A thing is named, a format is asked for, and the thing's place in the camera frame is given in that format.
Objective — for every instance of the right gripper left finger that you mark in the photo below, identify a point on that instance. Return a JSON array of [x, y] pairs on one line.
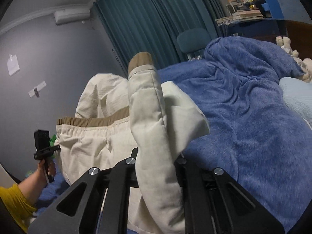
[[98, 202]]

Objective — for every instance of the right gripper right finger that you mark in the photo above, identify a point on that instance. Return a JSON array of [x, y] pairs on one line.
[[215, 203]]

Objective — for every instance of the left forearm yellow sleeve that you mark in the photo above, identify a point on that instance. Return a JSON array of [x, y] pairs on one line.
[[19, 200]]

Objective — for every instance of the person's left hand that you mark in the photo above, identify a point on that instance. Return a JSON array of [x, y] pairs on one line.
[[47, 170]]

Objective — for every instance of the green patterned bag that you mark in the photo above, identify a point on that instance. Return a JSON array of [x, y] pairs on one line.
[[52, 140]]

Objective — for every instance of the blue fleece blanket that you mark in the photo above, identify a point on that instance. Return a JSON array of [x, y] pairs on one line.
[[253, 135]]

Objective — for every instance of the white air conditioner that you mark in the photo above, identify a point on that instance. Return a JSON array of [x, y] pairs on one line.
[[71, 14]]

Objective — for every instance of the light blue pillow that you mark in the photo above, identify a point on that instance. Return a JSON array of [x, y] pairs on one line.
[[297, 96]]

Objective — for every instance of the teal office chair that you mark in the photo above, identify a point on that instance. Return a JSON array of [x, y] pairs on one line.
[[193, 43]]

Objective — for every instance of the striped plush toy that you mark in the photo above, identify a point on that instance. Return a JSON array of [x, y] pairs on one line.
[[285, 43]]

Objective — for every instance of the teal curtain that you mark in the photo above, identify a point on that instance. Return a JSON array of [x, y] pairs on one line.
[[153, 26]]

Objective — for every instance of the brown wooden headboard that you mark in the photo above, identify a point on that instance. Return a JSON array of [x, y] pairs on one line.
[[298, 32]]

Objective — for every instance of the stack of books and papers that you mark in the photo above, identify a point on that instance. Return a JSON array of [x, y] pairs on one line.
[[240, 11]]

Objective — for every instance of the blue shelf bookend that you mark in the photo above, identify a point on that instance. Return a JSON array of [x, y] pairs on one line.
[[272, 9]]

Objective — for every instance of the white wall switch plate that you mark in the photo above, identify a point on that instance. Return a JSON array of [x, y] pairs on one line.
[[35, 91]]

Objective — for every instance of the white paper on wall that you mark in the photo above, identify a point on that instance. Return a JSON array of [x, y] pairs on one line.
[[13, 65]]

